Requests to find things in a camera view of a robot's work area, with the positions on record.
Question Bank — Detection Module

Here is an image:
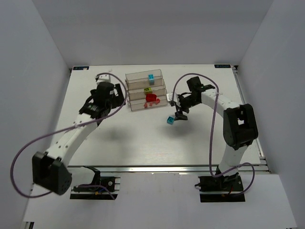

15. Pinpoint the blue corner label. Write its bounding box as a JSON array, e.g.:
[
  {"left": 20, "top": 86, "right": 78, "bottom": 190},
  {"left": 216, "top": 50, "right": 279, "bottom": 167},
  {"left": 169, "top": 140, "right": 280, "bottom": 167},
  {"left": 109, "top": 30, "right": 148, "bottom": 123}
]
[
  {"left": 72, "top": 66, "right": 89, "bottom": 71},
  {"left": 214, "top": 64, "right": 231, "bottom": 68}
]

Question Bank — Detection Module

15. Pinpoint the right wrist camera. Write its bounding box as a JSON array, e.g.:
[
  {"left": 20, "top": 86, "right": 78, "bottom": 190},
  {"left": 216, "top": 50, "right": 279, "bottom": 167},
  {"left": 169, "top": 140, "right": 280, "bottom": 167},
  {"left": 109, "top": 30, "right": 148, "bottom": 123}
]
[{"left": 166, "top": 92, "right": 180, "bottom": 107}]

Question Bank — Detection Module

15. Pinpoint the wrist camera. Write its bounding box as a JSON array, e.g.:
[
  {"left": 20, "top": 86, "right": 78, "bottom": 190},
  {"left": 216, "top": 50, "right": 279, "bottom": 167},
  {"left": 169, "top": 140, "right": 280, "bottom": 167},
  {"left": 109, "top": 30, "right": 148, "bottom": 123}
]
[
  {"left": 95, "top": 74, "right": 111, "bottom": 84},
  {"left": 166, "top": 92, "right": 180, "bottom": 107}
]

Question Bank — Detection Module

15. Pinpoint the clear bin back row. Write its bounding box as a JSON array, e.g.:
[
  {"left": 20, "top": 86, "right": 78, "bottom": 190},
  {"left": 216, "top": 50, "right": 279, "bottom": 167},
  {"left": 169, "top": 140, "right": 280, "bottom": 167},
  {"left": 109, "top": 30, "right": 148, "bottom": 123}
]
[{"left": 125, "top": 69, "right": 163, "bottom": 83}]

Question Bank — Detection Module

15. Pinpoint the red rounded lego brick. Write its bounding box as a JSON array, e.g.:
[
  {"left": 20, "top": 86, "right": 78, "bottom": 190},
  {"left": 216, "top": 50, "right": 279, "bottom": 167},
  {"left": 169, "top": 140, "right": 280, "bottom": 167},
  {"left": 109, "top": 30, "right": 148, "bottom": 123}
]
[{"left": 145, "top": 94, "right": 157, "bottom": 103}]

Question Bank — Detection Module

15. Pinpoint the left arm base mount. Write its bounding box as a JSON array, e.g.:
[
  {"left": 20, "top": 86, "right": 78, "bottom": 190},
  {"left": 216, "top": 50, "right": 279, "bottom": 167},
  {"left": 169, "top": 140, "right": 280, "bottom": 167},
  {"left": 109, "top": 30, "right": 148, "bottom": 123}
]
[{"left": 69, "top": 166, "right": 121, "bottom": 200}]

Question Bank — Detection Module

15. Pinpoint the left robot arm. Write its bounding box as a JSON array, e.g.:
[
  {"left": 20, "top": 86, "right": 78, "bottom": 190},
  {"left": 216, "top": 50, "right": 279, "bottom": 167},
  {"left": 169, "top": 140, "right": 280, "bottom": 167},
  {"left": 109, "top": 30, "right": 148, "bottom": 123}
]
[{"left": 32, "top": 82, "right": 125, "bottom": 195}]

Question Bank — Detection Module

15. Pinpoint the aluminium table rail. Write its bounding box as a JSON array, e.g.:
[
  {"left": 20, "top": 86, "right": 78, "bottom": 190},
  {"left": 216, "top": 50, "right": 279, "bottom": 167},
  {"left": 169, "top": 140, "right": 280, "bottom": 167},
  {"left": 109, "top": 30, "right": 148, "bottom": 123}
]
[{"left": 69, "top": 163, "right": 271, "bottom": 174}]

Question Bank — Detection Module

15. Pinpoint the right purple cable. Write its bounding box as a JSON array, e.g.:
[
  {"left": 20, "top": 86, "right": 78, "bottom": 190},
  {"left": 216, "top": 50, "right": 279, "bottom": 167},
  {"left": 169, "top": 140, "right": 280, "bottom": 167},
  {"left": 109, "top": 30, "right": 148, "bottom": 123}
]
[{"left": 173, "top": 73, "right": 255, "bottom": 197}]

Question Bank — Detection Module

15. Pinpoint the blue square lego brick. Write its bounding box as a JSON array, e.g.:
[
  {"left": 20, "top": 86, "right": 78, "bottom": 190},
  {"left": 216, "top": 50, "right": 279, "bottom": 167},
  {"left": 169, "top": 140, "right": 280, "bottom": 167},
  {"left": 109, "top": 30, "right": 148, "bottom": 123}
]
[{"left": 166, "top": 116, "right": 175, "bottom": 125}]

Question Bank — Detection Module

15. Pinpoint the left blue corner label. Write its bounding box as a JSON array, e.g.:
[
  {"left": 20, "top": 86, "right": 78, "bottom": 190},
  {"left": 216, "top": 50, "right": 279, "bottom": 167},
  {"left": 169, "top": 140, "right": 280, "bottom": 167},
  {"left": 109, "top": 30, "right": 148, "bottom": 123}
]
[{"left": 72, "top": 66, "right": 89, "bottom": 71}]

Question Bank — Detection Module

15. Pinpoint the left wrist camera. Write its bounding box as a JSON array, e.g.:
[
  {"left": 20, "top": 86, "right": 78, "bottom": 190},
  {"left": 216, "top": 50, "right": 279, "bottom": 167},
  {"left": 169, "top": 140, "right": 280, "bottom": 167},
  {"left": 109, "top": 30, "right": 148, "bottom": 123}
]
[{"left": 95, "top": 74, "right": 111, "bottom": 84}]

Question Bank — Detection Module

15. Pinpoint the blue rounded lego brick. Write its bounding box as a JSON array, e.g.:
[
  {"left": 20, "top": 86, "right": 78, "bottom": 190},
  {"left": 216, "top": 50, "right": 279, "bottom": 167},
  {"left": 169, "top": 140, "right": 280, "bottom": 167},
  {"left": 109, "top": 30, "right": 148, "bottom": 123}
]
[{"left": 148, "top": 74, "right": 154, "bottom": 85}]

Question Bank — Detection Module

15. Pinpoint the right blue corner label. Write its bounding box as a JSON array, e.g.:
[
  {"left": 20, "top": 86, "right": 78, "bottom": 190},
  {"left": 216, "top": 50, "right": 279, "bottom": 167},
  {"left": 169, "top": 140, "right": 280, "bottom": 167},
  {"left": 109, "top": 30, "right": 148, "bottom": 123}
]
[{"left": 214, "top": 64, "right": 231, "bottom": 68}]

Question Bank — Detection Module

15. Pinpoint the green rounded lego brick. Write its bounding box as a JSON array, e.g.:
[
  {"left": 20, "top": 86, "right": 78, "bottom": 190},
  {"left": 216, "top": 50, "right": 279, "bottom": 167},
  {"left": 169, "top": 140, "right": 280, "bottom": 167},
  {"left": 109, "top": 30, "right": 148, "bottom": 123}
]
[{"left": 143, "top": 87, "right": 152, "bottom": 94}]

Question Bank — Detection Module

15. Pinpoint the clear bin third row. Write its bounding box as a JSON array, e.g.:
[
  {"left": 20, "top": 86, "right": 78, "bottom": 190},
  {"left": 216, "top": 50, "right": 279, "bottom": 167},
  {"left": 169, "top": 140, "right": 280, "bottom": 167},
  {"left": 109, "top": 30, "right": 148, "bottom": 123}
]
[{"left": 127, "top": 79, "right": 165, "bottom": 91}]

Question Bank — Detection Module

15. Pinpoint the clear bin second row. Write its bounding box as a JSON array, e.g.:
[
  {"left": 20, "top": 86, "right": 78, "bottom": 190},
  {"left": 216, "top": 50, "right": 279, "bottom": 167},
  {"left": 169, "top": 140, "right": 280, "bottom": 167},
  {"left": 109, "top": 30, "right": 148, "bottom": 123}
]
[{"left": 129, "top": 87, "right": 167, "bottom": 100}]

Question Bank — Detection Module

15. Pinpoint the clear bin nearest front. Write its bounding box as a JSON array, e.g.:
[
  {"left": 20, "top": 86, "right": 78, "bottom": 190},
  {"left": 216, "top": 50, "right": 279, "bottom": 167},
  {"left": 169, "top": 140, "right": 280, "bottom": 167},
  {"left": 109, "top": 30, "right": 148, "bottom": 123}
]
[{"left": 129, "top": 95, "right": 168, "bottom": 111}]

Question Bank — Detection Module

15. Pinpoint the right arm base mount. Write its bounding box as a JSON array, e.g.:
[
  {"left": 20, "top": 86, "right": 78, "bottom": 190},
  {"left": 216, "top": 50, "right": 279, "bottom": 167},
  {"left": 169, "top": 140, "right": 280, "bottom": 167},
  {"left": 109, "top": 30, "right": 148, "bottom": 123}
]
[{"left": 194, "top": 172, "right": 245, "bottom": 203}]

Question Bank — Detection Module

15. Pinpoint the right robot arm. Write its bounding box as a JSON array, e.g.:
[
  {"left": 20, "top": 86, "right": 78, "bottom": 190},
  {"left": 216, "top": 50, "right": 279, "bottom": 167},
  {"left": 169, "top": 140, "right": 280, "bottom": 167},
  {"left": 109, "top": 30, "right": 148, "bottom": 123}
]
[{"left": 169, "top": 73, "right": 258, "bottom": 178}]

